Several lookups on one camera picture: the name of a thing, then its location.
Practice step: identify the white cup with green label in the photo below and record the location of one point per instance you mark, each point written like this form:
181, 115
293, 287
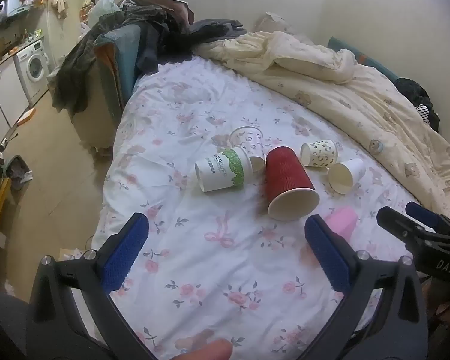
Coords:
217, 172

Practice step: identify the red ribbed paper cup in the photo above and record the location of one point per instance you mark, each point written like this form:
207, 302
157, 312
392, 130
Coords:
285, 172

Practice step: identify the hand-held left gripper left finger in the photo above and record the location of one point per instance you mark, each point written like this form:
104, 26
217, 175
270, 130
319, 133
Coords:
125, 255

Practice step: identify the white cup with dark spots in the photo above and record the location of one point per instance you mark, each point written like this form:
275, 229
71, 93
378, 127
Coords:
322, 152

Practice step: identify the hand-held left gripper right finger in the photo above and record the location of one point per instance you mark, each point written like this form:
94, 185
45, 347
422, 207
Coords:
328, 255

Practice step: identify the white cup with pink print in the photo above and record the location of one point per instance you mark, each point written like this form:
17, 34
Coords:
253, 142

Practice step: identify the grey trash bin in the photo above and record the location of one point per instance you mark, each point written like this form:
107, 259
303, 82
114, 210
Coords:
18, 170

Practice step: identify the orange flat box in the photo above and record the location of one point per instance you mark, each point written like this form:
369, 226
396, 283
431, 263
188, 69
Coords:
26, 117

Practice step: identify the pile of dark clothes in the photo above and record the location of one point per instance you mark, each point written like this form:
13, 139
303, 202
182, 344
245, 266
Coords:
135, 37

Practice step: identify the dark grey blanket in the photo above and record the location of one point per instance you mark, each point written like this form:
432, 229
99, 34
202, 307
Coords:
217, 30

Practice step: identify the bed with floral sheet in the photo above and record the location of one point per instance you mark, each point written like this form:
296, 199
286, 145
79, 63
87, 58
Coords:
210, 270

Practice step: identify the upholstered chair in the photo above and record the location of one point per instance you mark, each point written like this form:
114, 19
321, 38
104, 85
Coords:
112, 67

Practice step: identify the white kitchen cabinet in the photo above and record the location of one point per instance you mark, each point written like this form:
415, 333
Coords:
3, 93

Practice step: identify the cream printed quilt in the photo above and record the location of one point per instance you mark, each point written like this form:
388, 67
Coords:
360, 93

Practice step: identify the white plastic bag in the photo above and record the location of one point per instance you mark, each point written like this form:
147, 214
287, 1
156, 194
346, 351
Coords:
105, 5

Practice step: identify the white washing machine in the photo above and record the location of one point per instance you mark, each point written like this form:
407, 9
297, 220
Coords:
33, 63

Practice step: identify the range hood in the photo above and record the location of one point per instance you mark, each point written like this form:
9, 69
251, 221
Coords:
13, 3

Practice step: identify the person's left hand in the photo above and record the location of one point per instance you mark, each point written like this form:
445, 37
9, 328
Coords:
206, 350

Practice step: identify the black clothing bundle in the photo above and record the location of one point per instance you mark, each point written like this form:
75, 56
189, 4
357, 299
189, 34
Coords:
416, 93

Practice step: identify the cream pillow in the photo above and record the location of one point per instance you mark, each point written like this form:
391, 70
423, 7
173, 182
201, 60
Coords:
273, 22

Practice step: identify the teal pillow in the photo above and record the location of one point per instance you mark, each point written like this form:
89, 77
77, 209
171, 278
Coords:
360, 56

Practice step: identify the plain white paper cup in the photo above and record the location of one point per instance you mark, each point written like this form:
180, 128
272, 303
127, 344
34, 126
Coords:
354, 168

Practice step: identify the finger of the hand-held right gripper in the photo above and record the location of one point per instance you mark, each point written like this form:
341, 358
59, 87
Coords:
397, 225
425, 215

